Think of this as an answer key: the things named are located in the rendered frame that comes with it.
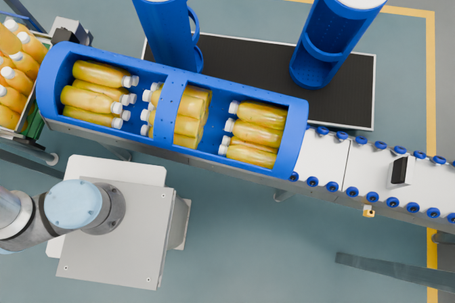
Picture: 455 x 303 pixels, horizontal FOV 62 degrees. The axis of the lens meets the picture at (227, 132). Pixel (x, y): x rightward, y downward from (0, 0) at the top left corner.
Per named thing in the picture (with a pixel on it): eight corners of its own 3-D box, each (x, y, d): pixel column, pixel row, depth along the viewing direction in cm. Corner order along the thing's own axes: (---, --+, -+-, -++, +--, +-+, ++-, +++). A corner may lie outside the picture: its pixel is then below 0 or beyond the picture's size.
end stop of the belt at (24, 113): (20, 132, 144) (16, 130, 141) (18, 132, 144) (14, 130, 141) (58, 41, 154) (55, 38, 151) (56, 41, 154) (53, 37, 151)
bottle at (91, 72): (70, 78, 132) (120, 91, 131) (73, 59, 130) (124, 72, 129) (80, 78, 139) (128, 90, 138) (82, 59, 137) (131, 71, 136)
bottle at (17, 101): (19, 99, 153) (-8, 81, 135) (36, 100, 153) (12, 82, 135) (16, 115, 151) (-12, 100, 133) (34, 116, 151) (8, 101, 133)
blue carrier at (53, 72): (282, 188, 139) (298, 169, 112) (58, 129, 143) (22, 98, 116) (296, 118, 148) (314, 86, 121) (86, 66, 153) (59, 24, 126)
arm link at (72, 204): (116, 220, 100) (99, 217, 87) (66, 238, 98) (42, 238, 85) (103, 177, 103) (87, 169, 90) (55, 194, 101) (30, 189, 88)
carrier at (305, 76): (291, 46, 243) (286, 86, 236) (327, -54, 159) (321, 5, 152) (334, 52, 243) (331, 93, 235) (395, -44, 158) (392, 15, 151)
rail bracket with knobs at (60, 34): (74, 61, 157) (64, 50, 147) (58, 57, 158) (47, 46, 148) (82, 41, 160) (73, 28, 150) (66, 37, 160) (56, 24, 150)
